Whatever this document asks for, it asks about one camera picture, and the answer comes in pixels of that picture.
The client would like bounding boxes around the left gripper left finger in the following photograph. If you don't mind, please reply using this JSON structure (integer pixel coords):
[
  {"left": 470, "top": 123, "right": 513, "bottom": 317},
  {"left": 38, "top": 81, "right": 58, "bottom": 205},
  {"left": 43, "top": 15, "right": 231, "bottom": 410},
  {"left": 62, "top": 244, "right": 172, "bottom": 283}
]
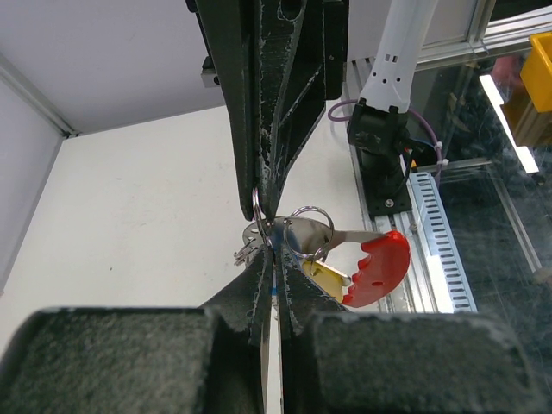
[{"left": 1, "top": 248, "right": 273, "bottom": 413}]

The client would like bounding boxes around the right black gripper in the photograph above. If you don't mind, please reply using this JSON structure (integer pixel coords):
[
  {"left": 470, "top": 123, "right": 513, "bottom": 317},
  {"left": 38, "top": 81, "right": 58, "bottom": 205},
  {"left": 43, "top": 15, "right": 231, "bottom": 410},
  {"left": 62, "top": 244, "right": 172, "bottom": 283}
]
[{"left": 185, "top": 0, "right": 349, "bottom": 221}]

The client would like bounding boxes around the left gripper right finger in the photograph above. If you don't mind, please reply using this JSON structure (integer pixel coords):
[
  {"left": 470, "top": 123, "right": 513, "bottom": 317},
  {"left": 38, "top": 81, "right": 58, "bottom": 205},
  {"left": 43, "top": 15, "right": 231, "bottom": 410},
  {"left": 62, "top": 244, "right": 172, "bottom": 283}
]
[{"left": 275, "top": 248, "right": 551, "bottom": 413}]

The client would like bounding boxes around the yellow key tag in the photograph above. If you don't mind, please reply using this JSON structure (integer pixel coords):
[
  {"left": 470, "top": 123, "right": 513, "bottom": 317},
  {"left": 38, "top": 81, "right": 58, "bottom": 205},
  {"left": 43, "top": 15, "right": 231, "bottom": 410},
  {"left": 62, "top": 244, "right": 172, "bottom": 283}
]
[{"left": 301, "top": 260, "right": 352, "bottom": 303}]

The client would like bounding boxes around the red silver carabiner keyring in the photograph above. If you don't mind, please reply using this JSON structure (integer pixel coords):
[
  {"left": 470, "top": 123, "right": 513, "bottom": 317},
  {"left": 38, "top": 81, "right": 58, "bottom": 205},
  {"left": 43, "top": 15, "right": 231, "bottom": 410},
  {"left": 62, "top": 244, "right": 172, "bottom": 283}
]
[{"left": 220, "top": 180, "right": 413, "bottom": 313}]

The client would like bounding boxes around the blue key tag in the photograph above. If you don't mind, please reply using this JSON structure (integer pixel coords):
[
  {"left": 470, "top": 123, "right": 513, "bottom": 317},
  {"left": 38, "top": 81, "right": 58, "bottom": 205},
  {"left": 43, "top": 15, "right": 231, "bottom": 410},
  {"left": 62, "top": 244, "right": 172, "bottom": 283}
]
[{"left": 269, "top": 221, "right": 298, "bottom": 301}]

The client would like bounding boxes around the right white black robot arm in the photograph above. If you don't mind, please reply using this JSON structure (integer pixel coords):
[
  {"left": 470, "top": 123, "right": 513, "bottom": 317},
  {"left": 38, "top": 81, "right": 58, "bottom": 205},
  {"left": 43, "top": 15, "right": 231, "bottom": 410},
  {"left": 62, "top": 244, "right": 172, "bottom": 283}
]
[{"left": 187, "top": 1, "right": 436, "bottom": 220}]

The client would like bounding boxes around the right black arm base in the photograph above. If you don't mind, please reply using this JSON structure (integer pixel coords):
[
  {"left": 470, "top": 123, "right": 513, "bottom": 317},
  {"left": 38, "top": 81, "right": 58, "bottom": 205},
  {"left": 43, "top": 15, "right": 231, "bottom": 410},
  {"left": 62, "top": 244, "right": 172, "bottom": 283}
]
[{"left": 357, "top": 150, "right": 412, "bottom": 218}]

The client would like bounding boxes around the yellow plastic bin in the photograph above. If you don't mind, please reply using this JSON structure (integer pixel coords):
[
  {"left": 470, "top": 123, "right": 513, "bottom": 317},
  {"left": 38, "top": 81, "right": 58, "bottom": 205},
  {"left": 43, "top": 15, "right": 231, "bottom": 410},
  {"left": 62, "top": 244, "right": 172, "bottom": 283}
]
[{"left": 500, "top": 32, "right": 551, "bottom": 147}]

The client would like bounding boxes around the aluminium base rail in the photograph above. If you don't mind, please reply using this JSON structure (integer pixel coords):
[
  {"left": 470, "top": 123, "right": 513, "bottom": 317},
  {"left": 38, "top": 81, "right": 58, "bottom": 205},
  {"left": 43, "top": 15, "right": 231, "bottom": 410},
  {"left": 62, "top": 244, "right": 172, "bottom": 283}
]
[{"left": 342, "top": 58, "right": 434, "bottom": 308}]

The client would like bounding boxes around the white slotted cable duct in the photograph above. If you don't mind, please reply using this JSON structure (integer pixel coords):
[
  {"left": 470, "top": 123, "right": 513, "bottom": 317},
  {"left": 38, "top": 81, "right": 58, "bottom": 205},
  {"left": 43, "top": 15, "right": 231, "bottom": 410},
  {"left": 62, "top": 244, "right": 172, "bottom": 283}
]
[{"left": 409, "top": 172, "right": 477, "bottom": 313}]

